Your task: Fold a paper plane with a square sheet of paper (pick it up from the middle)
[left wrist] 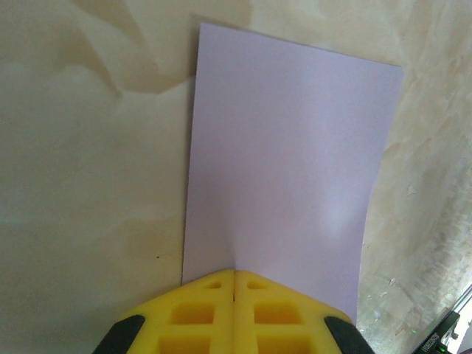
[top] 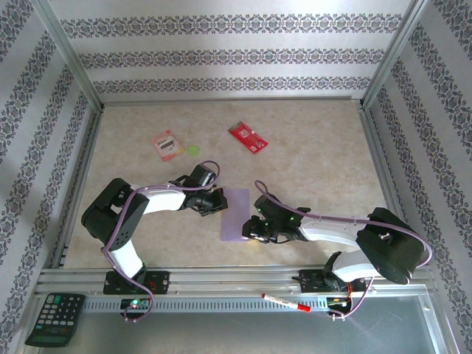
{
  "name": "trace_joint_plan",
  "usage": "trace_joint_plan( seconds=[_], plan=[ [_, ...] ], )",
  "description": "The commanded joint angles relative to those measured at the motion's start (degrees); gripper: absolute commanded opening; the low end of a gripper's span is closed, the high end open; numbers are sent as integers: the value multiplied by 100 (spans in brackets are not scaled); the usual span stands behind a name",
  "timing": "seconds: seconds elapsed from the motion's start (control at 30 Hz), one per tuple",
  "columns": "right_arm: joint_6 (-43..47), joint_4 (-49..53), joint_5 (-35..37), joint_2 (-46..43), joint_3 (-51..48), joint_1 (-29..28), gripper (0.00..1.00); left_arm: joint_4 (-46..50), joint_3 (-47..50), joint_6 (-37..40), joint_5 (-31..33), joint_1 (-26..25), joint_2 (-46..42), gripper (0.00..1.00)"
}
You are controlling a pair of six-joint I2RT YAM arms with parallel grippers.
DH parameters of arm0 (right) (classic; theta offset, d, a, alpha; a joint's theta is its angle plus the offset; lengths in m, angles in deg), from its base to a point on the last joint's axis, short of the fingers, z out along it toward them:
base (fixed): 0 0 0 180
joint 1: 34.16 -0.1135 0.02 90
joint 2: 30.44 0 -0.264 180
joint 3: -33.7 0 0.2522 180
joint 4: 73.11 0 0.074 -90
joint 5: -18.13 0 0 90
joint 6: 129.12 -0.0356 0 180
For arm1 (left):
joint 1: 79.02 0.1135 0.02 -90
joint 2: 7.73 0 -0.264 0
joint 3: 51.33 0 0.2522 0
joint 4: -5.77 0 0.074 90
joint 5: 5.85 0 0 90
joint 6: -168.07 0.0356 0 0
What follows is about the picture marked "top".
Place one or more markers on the grey metal sheet panel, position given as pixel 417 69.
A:
pixel 239 332

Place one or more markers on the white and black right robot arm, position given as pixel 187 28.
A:
pixel 328 232

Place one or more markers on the aluminium back rail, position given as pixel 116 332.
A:
pixel 221 102

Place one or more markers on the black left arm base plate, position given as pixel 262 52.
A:
pixel 160 282

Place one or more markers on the controller board with green light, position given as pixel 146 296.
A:
pixel 135 303

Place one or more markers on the aluminium side rail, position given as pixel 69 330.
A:
pixel 387 184
pixel 78 188

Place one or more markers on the aluminium frame post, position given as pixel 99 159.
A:
pixel 70 55
pixel 391 55

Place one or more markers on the white marker with red cap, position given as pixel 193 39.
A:
pixel 285 302

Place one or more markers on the aluminium mounting rail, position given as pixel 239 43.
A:
pixel 228 278

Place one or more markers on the lilac paper sheet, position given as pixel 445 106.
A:
pixel 236 217

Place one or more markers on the black calculator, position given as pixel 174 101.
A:
pixel 55 317

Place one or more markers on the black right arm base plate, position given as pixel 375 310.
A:
pixel 313 284

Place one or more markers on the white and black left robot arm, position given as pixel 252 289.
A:
pixel 162 203

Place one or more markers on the red card package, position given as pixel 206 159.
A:
pixel 245 134

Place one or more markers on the pink blister card package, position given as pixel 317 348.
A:
pixel 167 145

